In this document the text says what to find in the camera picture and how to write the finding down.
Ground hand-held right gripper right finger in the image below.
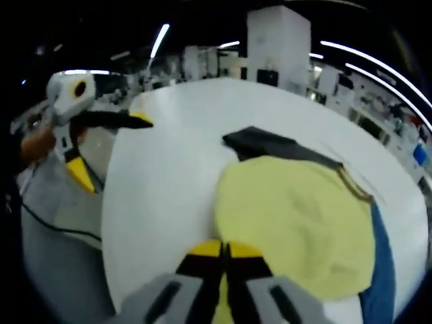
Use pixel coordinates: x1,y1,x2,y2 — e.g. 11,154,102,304
225,240,335,324

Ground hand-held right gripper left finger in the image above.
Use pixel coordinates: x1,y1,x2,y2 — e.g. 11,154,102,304
111,238,223,324

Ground yellow blue grey garment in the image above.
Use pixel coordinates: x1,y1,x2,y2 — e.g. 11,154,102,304
212,126,398,324

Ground person's left hand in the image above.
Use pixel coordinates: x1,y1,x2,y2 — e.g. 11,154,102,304
20,116,57,161

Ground grey chair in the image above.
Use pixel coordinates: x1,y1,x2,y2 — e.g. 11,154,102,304
20,128,119,321

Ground white shelving units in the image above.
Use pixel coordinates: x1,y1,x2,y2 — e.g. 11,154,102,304
182,45,249,84

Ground black box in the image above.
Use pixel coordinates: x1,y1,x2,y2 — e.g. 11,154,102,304
256,68,279,85

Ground white square pillar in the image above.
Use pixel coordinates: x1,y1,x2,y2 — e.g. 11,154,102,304
246,6,312,89

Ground white lab counter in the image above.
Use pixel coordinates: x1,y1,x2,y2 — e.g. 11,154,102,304
313,63,423,176

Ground blue container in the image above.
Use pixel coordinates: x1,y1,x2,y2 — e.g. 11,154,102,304
412,143,427,167

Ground black cable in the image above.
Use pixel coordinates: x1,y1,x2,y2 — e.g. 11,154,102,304
22,198,102,242

